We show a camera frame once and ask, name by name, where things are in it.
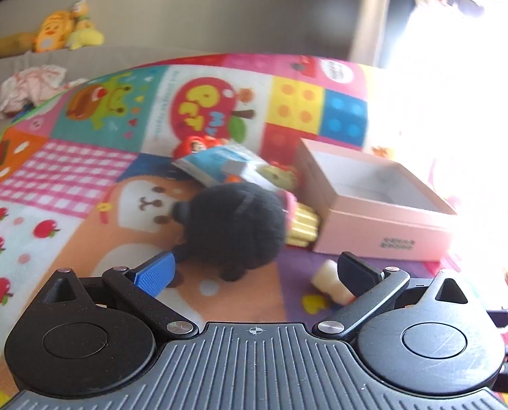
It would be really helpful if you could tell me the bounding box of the yellow long pillow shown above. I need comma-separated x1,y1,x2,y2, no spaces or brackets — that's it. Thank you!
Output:
0,32,36,58

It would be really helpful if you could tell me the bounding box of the hello kitty camera toy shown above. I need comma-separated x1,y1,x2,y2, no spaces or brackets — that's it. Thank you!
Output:
257,161,300,193

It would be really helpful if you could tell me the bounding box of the black plush toy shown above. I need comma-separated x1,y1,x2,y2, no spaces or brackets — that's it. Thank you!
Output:
172,182,286,282

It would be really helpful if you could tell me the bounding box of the white pink crumpled cloth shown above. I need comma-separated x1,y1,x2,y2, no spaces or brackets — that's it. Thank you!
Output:
0,65,87,120

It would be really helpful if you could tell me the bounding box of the pink yellow cupcake toy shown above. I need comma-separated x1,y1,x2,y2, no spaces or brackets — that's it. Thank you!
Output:
279,190,320,248

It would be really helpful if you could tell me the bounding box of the colourful cartoon play mat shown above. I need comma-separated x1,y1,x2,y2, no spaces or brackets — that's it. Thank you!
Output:
0,53,508,410

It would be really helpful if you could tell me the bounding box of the red hooded doll keychain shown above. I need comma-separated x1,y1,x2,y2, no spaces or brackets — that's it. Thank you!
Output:
172,135,228,159

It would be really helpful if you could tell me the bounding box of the small wooden doll figure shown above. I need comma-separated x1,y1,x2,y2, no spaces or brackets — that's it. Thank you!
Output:
310,259,356,305

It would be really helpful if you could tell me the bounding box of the orange plastic toy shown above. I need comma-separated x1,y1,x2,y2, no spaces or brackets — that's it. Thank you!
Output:
224,175,243,183

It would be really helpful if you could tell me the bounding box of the pink cardboard box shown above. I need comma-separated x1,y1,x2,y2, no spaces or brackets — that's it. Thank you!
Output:
294,139,457,262

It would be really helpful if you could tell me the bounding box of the blue wet wipes packet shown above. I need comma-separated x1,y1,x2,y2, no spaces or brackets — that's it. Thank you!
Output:
172,143,279,192

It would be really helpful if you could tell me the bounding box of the yellow dog plush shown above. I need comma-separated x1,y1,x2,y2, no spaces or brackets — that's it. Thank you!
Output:
66,0,105,50

